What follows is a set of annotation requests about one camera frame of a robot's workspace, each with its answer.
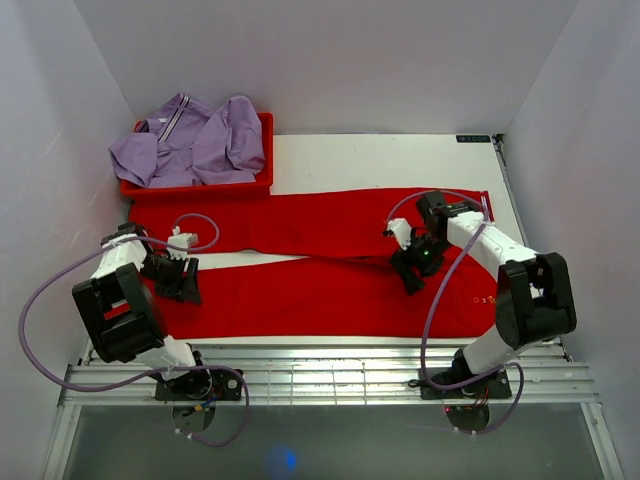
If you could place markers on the aluminium table edge rail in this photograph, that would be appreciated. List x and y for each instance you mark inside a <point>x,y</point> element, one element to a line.
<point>337,375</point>

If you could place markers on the purple shirt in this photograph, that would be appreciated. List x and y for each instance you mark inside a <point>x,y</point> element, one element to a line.
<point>187,143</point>

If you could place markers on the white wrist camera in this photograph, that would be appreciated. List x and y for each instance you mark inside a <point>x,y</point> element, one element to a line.
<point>401,231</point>
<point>179,243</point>

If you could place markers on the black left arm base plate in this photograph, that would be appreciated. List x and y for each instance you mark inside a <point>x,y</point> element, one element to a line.
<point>225,387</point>

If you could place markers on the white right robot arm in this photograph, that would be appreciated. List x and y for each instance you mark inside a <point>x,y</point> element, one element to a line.
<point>465,223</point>

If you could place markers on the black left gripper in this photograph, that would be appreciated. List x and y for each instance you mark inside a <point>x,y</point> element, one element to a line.
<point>177,289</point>

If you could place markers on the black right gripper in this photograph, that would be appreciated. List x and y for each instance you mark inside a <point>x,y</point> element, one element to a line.
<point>404,260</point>

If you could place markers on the red plastic bin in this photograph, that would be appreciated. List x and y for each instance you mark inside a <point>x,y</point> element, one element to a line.
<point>259,188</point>

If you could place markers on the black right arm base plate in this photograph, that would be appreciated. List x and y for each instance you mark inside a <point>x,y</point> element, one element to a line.
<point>495,387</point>

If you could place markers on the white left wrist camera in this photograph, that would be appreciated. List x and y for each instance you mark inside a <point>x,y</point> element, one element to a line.
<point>179,243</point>

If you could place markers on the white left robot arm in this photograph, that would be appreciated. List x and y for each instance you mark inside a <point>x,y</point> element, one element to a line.
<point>124,322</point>

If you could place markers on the red trousers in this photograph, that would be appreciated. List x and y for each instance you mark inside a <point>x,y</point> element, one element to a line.
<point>332,277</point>

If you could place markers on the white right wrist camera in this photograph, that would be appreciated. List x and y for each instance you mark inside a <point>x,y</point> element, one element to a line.
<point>401,231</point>

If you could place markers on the aluminium side table rail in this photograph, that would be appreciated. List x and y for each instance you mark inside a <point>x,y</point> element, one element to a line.
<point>534,300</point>

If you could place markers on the small dark table label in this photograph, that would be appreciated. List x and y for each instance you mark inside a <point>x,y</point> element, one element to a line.
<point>471,138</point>

